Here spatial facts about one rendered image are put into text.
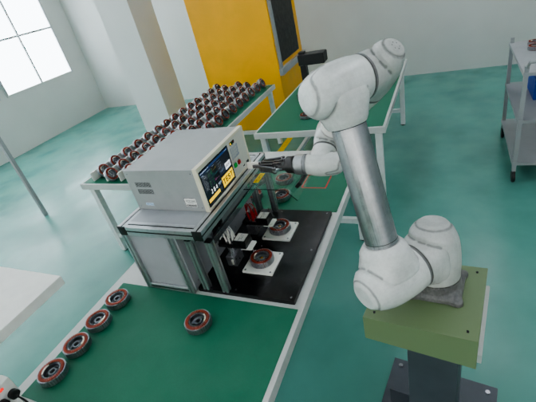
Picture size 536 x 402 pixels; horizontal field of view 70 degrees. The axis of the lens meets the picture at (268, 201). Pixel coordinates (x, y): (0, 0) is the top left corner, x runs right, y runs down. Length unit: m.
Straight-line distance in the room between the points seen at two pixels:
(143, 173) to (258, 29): 3.68
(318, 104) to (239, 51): 4.33
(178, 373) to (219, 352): 0.17
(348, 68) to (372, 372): 1.67
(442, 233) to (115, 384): 1.28
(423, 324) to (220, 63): 4.65
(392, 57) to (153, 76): 4.61
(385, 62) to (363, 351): 1.68
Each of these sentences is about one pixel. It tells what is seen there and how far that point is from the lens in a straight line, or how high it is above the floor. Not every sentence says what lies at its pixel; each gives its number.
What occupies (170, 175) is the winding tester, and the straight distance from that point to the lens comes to 1.62.
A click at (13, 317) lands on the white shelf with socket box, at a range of 1.43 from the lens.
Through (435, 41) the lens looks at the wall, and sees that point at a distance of 6.66.
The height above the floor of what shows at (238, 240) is 0.92.
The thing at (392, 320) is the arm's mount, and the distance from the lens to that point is 1.38.
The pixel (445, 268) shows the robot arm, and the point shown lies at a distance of 1.34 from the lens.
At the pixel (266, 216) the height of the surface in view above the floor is 0.87.
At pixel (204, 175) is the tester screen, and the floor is 1.27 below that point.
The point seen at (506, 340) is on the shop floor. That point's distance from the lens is 2.50.
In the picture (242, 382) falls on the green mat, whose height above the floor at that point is 0.75.
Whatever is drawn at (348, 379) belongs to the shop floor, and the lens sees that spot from 2.28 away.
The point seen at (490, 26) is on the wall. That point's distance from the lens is 6.65.
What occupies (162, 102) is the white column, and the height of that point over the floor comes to 0.69.
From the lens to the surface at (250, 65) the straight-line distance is 5.30.
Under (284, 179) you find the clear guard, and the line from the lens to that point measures 1.82.
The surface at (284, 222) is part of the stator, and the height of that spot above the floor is 0.81.
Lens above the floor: 1.92
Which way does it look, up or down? 31 degrees down
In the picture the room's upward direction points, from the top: 14 degrees counter-clockwise
